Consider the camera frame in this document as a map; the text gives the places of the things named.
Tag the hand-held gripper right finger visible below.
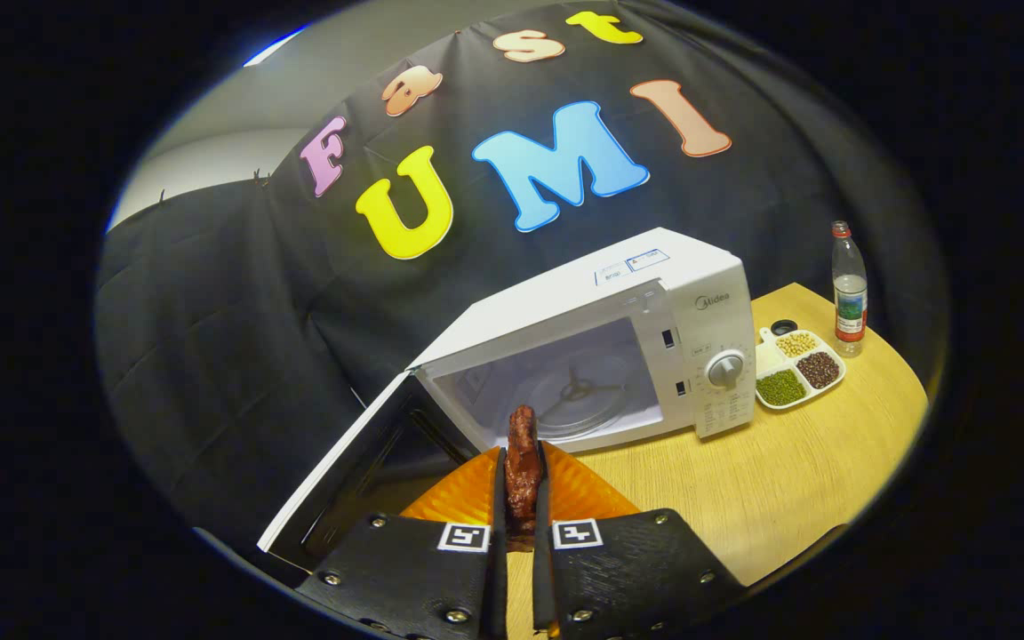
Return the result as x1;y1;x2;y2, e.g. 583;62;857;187
532;442;748;640

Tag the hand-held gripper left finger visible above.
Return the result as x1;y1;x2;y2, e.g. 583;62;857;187
294;447;508;640

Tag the brown meat strip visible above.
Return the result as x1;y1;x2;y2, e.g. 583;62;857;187
505;405;544;534

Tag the white toaster oven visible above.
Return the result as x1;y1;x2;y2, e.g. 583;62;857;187
257;228;757;574

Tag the divided white dish of beans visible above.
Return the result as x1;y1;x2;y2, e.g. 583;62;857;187
755;326;847;412

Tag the clear bottle with red cap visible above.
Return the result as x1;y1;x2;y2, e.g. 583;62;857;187
831;220;868;358

